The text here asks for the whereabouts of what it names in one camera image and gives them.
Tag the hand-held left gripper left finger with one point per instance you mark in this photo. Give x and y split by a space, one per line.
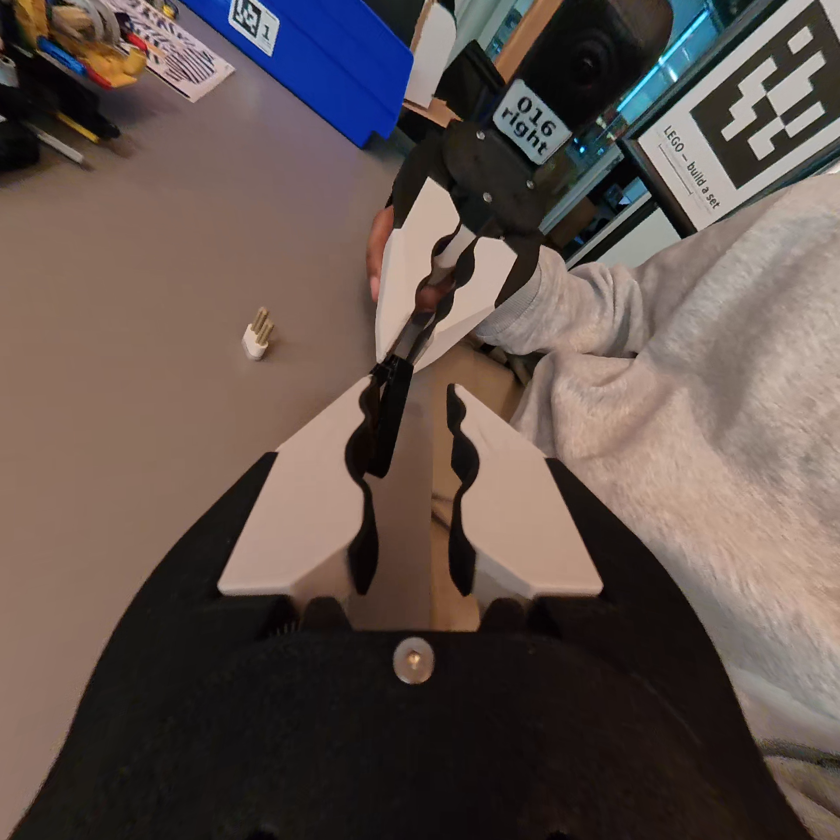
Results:
295 512

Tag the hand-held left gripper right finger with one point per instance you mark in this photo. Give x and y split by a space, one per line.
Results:
525 518

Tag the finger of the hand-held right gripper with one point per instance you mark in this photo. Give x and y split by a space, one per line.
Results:
410 275
485 289

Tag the black lego beam piece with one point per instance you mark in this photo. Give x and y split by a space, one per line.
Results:
392 420

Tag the person's right forearm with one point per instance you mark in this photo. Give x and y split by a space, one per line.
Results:
689 262

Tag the small white lego connector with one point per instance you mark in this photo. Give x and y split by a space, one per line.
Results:
254 344

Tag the multicoloured lego assembly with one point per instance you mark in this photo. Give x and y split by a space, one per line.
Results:
98 62

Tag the person's right hand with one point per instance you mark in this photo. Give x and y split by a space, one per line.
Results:
377 249

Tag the white box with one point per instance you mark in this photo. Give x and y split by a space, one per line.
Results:
433 52

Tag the person's grey sweatshirt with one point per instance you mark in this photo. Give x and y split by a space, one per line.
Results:
689 558

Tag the blue plastic bin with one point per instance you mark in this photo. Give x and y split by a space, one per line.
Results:
341 59

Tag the printed marker sign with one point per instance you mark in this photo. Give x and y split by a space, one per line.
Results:
774 98

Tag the zebra sticker sheet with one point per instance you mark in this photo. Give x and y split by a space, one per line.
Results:
184 65

